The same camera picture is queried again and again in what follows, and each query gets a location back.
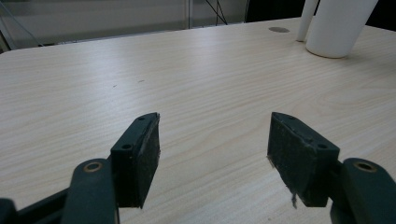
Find black hanging cables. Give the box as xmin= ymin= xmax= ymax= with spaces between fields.
xmin=205 ymin=0 xmax=230 ymax=26

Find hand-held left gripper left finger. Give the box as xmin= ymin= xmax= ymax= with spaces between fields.
xmin=110 ymin=112 xmax=162 ymax=209

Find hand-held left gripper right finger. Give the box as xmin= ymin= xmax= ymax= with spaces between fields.
xmin=266 ymin=111 xmax=341 ymax=208

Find black curtain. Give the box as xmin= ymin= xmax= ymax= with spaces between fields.
xmin=246 ymin=0 xmax=396 ymax=33

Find white cup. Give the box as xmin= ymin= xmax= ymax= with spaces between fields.
xmin=296 ymin=0 xmax=379 ymax=60

